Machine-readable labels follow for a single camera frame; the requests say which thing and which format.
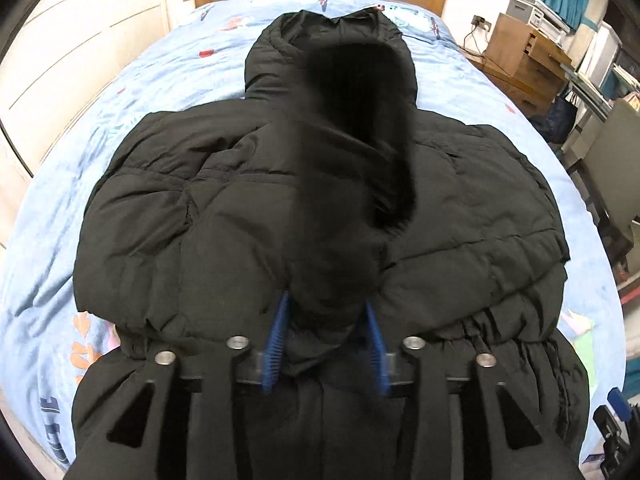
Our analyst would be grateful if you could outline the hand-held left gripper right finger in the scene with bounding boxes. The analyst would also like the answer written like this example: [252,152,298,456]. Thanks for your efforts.
[362,300,585,480]

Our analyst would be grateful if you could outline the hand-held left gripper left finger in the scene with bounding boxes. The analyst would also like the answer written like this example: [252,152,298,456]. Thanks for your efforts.
[65,292,293,480]

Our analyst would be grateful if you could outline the black hooded puffer jacket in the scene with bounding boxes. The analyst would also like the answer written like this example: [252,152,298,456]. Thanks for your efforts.
[65,10,592,480]

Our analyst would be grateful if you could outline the grey chair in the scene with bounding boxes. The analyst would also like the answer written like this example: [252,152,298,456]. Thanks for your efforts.
[564,97,640,263]

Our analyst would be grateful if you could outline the blue printed bed blanket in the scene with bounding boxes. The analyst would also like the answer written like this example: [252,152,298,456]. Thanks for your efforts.
[0,0,629,480]

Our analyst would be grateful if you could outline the dark blue bag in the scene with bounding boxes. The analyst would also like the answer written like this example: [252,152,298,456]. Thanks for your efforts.
[542,92,581,144]

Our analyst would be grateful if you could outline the wooden nightstand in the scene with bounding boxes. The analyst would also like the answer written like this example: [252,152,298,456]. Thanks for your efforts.
[467,12,574,119]

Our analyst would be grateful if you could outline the white wardrobe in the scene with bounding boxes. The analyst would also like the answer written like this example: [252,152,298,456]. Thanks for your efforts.
[0,0,197,248]

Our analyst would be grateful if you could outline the grey printer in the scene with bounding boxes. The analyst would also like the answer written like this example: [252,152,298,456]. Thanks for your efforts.
[505,0,571,36]

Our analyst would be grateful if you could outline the cluttered white shelf unit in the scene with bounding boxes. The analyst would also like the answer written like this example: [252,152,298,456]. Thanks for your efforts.
[570,17,640,111]

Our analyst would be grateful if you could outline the black power cable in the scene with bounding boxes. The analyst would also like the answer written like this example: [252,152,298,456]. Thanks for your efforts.
[462,22,506,73]

